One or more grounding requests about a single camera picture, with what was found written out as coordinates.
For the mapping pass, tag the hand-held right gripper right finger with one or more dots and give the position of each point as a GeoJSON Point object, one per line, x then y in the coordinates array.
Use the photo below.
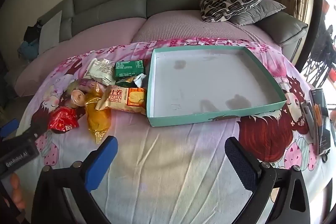
{"type": "Point", "coordinates": [240, 163]}

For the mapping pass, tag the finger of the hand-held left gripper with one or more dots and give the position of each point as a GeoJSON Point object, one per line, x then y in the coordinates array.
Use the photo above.
{"type": "Point", "coordinates": [9, 128]}
{"type": "Point", "coordinates": [38, 130]}

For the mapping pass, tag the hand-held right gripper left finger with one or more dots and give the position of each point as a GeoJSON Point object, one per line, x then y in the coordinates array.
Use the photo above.
{"type": "Point", "coordinates": [101, 163]}

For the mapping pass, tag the red snack packet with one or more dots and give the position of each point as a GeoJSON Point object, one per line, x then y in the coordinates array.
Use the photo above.
{"type": "Point", "coordinates": [63, 120]}

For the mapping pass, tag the yellow snack packet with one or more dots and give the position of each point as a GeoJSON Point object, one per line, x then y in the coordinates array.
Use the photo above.
{"type": "Point", "coordinates": [98, 119]}

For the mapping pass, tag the jelly cup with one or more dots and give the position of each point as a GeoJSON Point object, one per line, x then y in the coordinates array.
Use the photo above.
{"type": "Point", "coordinates": [77, 96]}

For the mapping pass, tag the pink swiss roll packet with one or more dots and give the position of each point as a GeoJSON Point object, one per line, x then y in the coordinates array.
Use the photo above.
{"type": "Point", "coordinates": [88, 83]}

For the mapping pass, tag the orange swiss roll packet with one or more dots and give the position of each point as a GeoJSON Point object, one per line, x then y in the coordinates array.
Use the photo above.
{"type": "Point", "coordinates": [126, 99]}

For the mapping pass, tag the green yellow chip packet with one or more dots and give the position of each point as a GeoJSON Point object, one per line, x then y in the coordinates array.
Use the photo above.
{"type": "Point", "coordinates": [128, 81]}

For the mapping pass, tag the white snack packet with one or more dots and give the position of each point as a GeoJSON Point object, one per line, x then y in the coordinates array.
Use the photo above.
{"type": "Point", "coordinates": [101, 70]}

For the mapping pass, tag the teal shallow box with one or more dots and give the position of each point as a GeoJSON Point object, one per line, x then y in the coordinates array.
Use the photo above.
{"type": "Point", "coordinates": [204, 82]}

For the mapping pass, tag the green snack packet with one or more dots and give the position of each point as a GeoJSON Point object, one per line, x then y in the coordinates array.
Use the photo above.
{"type": "Point", "coordinates": [130, 69]}

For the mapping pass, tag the person's left hand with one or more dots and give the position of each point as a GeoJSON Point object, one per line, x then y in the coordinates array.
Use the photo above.
{"type": "Point", "coordinates": [17, 195]}

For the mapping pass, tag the pink printed blanket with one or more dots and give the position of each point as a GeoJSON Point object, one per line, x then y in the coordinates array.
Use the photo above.
{"type": "Point", "coordinates": [183, 155]}

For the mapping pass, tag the blue cloth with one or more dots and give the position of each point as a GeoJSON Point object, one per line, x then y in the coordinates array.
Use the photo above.
{"type": "Point", "coordinates": [27, 49]}

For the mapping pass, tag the black cloth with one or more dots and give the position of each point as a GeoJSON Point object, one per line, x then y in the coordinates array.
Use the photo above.
{"type": "Point", "coordinates": [31, 32]}

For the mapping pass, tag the white cushion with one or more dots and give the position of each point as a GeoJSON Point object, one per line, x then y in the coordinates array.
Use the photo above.
{"type": "Point", "coordinates": [50, 32]}

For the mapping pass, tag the black metal chair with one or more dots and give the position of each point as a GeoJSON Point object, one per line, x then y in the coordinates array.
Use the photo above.
{"type": "Point", "coordinates": [320, 61]}

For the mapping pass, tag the pink sofa cover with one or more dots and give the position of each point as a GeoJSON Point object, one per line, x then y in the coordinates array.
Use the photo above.
{"type": "Point", "coordinates": [183, 27]}

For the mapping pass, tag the grey pillow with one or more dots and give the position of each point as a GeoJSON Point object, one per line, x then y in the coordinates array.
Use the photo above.
{"type": "Point", "coordinates": [262, 12]}

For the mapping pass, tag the black white patterned pillow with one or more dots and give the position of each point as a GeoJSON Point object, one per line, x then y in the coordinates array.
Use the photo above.
{"type": "Point", "coordinates": [231, 1]}

